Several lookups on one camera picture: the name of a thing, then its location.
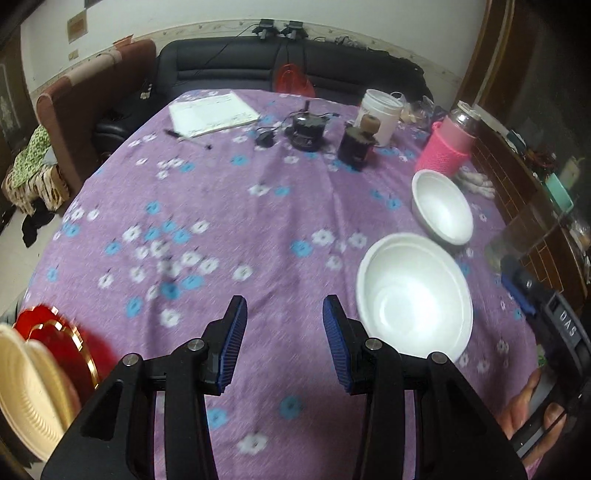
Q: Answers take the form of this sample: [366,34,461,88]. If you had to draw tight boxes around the green patterned blanket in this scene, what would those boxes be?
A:
[10,126,51,190]

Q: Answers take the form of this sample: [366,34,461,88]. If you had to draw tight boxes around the white plastic jar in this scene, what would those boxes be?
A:
[359,89,404,146]

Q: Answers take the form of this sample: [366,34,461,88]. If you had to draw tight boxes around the bottle with pink knitted sleeve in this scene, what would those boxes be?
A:
[414,100,481,178]

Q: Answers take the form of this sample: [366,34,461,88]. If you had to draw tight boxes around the black leather sofa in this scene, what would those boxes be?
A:
[95,37,435,139]

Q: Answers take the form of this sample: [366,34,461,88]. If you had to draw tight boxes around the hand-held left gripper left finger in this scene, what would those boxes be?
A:
[41,295,249,480]

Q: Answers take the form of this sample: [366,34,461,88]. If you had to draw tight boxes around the white notebook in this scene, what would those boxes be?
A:
[168,91,260,138]

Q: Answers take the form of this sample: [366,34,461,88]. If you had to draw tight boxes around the dark clothing on floor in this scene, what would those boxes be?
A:
[21,203,58,247]

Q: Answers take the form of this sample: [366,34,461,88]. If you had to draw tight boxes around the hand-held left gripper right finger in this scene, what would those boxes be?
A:
[322,295,529,480]

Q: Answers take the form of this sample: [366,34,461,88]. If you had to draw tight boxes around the person's right hand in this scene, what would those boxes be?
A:
[498,369,570,468]

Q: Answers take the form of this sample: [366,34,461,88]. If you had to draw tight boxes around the clear bottle with green lid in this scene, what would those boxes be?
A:
[485,173,575,278]

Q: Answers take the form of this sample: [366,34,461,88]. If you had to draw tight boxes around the white work gloves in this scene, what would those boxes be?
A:
[457,167,496,199]

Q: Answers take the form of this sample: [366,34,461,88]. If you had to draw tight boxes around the purple floral tablecloth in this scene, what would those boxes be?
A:
[18,88,543,480]

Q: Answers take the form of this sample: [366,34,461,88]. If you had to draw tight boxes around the dark wooden door frame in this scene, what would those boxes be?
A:
[455,0,532,121]

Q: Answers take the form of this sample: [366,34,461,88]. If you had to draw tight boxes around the cream plate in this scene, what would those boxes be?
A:
[0,323,83,462]

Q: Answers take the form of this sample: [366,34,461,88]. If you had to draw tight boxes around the small white foam bowl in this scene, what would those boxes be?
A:
[411,169,475,245]

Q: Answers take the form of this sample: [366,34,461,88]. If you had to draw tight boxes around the black round device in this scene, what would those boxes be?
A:
[288,102,329,151]

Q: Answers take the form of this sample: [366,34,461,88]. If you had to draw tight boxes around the brown armchair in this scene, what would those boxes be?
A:
[36,38,157,195]

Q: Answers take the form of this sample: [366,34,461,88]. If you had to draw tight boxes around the yellow wall notice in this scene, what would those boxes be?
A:
[67,13,89,43]

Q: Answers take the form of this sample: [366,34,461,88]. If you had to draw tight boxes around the large red scalloped plate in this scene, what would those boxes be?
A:
[13,304,123,384]

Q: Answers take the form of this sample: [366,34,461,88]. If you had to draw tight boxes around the wooden double door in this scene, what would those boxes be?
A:
[0,28,35,158]

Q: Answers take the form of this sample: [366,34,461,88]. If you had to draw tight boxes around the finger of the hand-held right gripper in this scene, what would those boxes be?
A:
[501,256,548,318]

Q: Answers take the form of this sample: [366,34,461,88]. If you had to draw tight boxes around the large white foam bowl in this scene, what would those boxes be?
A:
[356,233,475,365]

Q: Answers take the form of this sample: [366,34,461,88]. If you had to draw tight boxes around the brown and cream blanket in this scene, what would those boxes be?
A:
[1,164,70,215]

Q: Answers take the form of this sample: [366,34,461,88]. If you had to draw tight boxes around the black pen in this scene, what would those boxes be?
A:
[165,129,213,151]

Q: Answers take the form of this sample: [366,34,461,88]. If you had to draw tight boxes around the red plastic bag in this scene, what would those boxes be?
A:
[276,64,315,97]

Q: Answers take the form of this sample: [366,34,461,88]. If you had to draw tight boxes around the red plate with gold rim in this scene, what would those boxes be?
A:
[30,322,101,389]

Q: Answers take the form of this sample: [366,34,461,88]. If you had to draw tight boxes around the dark bottle with cork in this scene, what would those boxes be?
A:
[337,115,382,171]

